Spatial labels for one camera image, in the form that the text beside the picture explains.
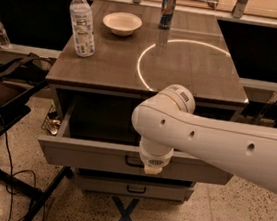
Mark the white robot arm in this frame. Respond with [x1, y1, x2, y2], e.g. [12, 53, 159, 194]
[131, 84, 277, 194]

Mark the clear plastic water bottle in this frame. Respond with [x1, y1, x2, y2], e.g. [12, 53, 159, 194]
[69, 0, 95, 57]

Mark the black cable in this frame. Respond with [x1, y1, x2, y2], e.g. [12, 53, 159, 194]
[0, 112, 59, 221]

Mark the grey drawer cabinet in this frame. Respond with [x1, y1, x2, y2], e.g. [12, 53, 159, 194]
[30, 0, 259, 212]

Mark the black chair with bag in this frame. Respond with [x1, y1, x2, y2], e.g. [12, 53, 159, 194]
[0, 53, 72, 221]

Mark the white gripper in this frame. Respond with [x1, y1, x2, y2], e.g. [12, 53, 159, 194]
[139, 137, 174, 175]

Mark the white bowl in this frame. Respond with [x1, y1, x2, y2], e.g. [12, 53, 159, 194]
[103, 12, 142, 37]

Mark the grey drawer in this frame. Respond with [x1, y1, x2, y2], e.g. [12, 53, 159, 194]
[38, 95, 231, 185]
[75, 175, 193, 202]

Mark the small water bottle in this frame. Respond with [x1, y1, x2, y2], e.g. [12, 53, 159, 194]
[0, 22, 12, 49]

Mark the wire basket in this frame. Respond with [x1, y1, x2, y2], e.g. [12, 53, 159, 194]
[41, 104, 61, 135]

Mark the blue tape cross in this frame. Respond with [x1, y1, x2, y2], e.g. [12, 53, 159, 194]
[112, 196, 139, 221]

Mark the grey top drawer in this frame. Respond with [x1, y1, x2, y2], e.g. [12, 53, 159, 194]
[38, 95, 231, 185]

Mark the blue energy drink can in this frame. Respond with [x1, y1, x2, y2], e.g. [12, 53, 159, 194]
[159, 0, 176, 29]

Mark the grey bottom drawer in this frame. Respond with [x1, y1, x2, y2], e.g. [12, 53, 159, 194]
[75, 175, 193, 202]

